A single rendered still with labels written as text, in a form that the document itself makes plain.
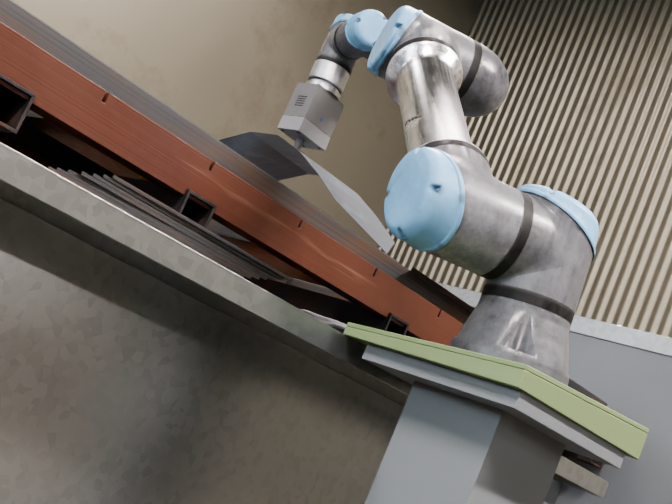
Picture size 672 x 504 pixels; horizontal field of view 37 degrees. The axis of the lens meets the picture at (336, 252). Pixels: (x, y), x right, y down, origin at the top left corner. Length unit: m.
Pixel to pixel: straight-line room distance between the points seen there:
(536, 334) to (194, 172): 0.48
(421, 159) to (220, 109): 3.47
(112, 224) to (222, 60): 3.63
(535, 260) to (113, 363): 0.52
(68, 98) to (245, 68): 3.51
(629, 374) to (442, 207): 1.23
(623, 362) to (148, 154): 1.37
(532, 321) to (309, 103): 0.89
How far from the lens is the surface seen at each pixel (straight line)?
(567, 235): 1.23
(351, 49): 1.95
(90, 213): 1.01
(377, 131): 5.25
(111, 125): 1.24
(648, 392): 2.29
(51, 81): 1.21
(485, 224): 1.17
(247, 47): 4.71
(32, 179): 0.98
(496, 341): 1.19
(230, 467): 1.40
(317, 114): 1.97
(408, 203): 1.18
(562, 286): 1.23
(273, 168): 2.07
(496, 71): 1.58
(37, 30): 1.25
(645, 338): 2.33
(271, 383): 1.41
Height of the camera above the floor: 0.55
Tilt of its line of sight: 10 degrees up
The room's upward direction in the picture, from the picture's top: 24 degrees clockwise
